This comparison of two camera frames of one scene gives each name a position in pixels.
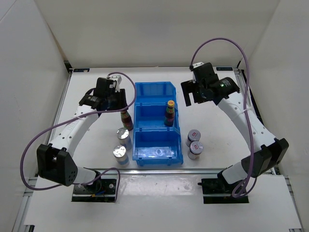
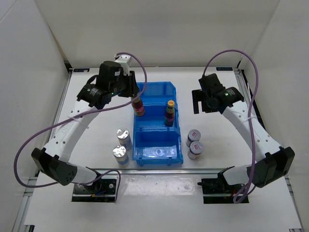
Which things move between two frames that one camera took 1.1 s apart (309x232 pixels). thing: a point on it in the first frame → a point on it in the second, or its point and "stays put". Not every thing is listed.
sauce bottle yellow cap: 169,117 stays put
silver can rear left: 124,138 stays put
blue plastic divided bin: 155,144 stays put
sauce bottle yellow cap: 127,121 → 137,106
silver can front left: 120,153 stays put
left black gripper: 121,103 → 132,88
